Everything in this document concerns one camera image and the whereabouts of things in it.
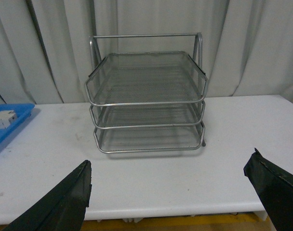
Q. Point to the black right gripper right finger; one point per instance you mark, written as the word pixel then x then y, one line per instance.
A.
pixel 274 187

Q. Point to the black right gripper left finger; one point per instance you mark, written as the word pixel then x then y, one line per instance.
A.
pixel 62 208

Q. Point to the silver mesh three-tier rack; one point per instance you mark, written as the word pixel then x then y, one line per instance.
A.
pixel 147 101

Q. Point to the blue plastic bin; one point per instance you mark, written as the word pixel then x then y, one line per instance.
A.
pixel 25 113

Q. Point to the white circuit breaker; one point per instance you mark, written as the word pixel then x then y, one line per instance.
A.
pixel 7 117

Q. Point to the grey curtain backdrop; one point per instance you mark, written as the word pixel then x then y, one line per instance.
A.
pixel 45 55

